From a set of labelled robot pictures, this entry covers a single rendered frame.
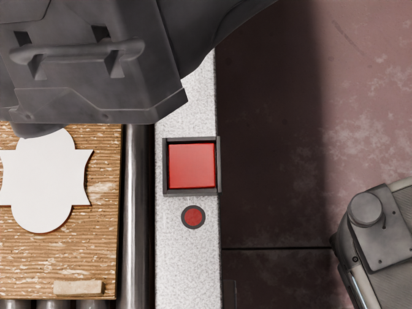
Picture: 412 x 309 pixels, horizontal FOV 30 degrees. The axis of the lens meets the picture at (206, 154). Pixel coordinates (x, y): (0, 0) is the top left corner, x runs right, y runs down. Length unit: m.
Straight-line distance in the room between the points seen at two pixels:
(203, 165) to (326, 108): 1.06
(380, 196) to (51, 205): 0.88
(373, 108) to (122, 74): 1.71
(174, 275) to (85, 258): 0.11
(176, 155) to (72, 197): 0.14
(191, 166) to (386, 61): 1.18
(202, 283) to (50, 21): 0.65
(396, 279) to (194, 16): 1.37
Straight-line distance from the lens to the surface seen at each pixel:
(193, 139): 0.99
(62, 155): 0.99
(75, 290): 0.94
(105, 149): 1.00
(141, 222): 0.99
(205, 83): 1.04
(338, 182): 1.96
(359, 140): 2.00
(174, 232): 0.98
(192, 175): 0.98
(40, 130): 0.42
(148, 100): 0.35
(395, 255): 1.65
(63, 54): 0.37
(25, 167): 1.00
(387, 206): 1.67
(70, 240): 0.97
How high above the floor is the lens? 1.87
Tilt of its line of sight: 72 degrees down
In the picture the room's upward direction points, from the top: 5 degrees counter-clockwise
